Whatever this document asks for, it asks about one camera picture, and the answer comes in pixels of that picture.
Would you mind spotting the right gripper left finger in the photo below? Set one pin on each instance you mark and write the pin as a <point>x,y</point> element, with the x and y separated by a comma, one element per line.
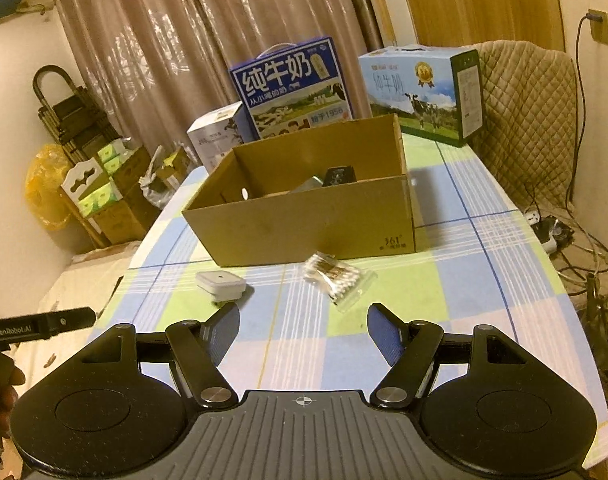
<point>193,351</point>

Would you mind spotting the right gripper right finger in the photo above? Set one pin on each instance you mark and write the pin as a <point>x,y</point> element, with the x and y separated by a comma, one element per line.
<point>415,351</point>

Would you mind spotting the black product box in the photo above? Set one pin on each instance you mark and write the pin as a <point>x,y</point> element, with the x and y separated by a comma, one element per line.
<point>339,175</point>

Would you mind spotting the silver foil pouch green top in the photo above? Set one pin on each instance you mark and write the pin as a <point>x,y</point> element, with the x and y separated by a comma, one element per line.
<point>309,184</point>

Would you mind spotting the white flat charger case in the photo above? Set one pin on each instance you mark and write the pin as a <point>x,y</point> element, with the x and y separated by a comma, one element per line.
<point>221,285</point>

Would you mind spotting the bag of cotton swabs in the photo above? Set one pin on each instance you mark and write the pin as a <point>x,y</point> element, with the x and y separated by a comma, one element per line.
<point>343,283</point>

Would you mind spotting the checkered tablecloth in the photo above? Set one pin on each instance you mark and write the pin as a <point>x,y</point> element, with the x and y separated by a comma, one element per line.
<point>477,262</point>

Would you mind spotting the yellow plastic bag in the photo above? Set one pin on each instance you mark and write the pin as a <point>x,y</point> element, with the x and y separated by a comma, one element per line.
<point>42,187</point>

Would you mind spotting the white plastic bag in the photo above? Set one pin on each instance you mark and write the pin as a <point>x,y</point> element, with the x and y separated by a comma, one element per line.
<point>160,182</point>

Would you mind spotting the cardboard boxes with tissue packs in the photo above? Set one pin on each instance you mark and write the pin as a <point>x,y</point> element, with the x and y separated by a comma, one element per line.
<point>104,191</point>

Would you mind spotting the brown cardboard box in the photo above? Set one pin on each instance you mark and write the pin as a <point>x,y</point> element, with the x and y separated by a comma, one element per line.
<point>245,213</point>

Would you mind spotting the white small appliance box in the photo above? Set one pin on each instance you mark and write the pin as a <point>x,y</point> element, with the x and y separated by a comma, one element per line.
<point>216,133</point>

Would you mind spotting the black folding hand cart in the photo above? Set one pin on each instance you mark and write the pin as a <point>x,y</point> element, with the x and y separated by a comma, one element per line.
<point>78,124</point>

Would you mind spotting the beige quilted chair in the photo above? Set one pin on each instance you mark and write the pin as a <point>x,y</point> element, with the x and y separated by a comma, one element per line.
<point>528,139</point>

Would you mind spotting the light blue milk carton box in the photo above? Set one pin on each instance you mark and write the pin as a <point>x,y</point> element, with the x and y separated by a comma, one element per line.
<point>436,93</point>

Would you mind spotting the dark blue milk carton box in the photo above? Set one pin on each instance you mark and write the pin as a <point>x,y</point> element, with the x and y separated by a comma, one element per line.
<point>293,87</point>

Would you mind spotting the beige curtain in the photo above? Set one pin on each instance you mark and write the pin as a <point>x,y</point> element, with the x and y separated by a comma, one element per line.
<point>157,65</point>

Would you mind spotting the white power strip with cables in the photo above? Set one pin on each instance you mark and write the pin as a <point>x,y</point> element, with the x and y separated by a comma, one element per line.
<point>574,251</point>

